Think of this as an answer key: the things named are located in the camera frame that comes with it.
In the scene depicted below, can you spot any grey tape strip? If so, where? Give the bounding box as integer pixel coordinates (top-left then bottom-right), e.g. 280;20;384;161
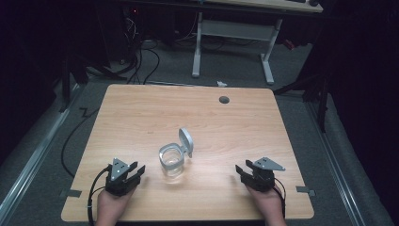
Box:
295;186;316;198
59;187;83;199

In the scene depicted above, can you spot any clear glass jar grey lid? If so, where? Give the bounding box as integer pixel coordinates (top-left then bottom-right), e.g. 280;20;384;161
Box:
157;126;195;181

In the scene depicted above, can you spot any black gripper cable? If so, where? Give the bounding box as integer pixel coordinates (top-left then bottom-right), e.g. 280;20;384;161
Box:
87;165;113;226
273;176;287;219

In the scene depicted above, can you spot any black metal stand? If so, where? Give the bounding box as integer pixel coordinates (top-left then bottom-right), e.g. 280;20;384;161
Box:
272;73;333;134
57;53;130;113

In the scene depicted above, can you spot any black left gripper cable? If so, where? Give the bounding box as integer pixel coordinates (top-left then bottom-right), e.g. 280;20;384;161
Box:
87;165;113;226

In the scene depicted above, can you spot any person's left hand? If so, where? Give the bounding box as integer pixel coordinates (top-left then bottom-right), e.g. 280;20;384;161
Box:
95;186;137;226

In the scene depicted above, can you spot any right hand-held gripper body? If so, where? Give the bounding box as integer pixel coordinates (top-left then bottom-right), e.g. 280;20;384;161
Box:
240;156;287;193

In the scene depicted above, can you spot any white frame desk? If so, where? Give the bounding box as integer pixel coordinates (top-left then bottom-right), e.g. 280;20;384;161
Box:
191;0;325;87

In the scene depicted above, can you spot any bundle of black cables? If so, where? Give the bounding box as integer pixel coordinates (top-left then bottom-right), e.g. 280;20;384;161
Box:
123;12;162;86

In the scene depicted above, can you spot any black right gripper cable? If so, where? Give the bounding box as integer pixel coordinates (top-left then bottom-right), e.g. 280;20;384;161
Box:
273;176;287;219

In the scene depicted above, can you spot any black floor cable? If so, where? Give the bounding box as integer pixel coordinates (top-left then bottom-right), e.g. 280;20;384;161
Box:
60;106;102;179

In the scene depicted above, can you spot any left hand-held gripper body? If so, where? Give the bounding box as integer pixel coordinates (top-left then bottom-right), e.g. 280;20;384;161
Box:
104;157;141;198

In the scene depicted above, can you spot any metal floor rail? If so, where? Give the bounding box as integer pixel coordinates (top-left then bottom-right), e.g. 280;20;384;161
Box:
0;83;84;224
305;99;369;226

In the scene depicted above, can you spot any person's right hand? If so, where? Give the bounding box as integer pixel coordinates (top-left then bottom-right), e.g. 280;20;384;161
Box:
245;184;287;226

